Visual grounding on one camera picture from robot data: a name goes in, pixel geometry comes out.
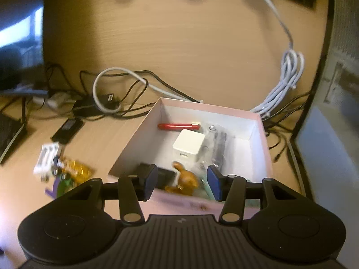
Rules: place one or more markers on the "green purple packet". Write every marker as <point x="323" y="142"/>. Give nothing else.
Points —
<point x="63" y="186"/>

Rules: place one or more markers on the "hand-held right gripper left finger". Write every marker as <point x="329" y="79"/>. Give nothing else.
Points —
<point x="150" y="180"/>

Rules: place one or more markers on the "mint green plastic item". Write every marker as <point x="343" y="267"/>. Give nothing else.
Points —
<point x="204" y="189"/>

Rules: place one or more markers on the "clear plastic bag with parts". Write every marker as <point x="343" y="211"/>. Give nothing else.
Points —
<point x="217" y="143"/>

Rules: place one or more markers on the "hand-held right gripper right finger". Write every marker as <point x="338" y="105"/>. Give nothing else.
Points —
<point x="213" y="182"/>

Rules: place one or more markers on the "yellow candy wrapper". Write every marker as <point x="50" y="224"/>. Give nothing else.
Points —
<point x="75" y="169"/>

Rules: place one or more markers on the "white cube charger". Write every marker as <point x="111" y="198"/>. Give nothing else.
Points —
<point x="188" y="143"/>

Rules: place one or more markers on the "black hair dryer nozzle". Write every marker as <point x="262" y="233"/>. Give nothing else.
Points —
<point x="165" y="176"/>

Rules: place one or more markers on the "purple plastic item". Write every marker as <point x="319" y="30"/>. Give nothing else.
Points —
<point x="52" y="192"/>

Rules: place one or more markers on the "small black flat device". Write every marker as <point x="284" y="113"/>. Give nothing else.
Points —
<point x="67" y="130"/>

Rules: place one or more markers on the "brown bear figurine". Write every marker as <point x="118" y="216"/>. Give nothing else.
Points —
<point x="186" y="179"/>

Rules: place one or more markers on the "black power adapter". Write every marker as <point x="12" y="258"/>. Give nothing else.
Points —
<point x="87" y="108"/>

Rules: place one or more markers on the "small white case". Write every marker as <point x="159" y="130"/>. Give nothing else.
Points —
<point x="46" y="157"/>

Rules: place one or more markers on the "white power strip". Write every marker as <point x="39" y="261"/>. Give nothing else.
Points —
<point x="56" y="101"/>

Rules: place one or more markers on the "red printed stick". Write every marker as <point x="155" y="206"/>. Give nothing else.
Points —
<point x="174" y="126"/>

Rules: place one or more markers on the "computer monitor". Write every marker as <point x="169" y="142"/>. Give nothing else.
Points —
<point x="19" y="33"/>

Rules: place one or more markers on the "pink cardboard box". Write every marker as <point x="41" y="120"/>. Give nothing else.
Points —
<point x="157" y="145"/>

